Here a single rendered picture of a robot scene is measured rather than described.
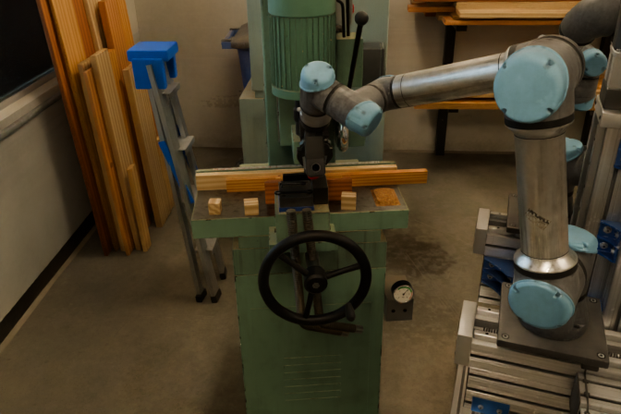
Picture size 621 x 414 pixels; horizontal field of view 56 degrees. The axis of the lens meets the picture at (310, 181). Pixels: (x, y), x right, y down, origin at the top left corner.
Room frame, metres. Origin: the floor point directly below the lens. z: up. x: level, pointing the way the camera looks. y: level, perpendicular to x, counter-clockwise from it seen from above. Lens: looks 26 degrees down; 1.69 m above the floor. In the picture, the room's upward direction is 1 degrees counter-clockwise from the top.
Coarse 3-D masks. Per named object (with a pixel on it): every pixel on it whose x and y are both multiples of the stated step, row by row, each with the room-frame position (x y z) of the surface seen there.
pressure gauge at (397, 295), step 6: (396, 282) 1.36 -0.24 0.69; (402, 282) 1.35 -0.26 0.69; (408, 282) 1.36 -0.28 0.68; (396, 288) 1.34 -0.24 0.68; (402, 288) 1.34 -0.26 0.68; (408, 288) 1.34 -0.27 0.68; (396, 294) 1.34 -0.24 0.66; (402, 294) 1.34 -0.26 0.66; (408, 294) 1.34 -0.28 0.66; (396, 300) 1.34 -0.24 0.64; (402, 300) 1.34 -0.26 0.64; (408, 300) 1.34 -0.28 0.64
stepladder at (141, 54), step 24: (144, 48) 2.24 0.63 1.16; (168, 48) 2.24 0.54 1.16; (144, 72) 2.19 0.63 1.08; (168, 72) 2.34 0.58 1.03; (168, 96) 2.34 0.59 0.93; (168, 120) 2.20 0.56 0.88; (168, 144) 2.18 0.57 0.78; (168, 168) 2.19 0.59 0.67; (192, 168) 2.33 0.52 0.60; (192, 192) 2.23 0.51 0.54; (216, 240) 2.28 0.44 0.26; (192, 264) 2.18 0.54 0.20; (216, 288) 2.19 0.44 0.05
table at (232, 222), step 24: (216, 192) 1.52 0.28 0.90; (240, 192) 1.52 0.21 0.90; (264, 192) 1.52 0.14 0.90; (360, 192) 1.51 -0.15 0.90; (192, 216) 1.38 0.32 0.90; (216, 216) 1.38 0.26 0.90; (240, 216) 1.38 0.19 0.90; (264, 216) 1.38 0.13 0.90; (336, 216) 1.39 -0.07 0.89; (360, 216) 1.39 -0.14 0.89; (384, 216) 1.40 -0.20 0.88
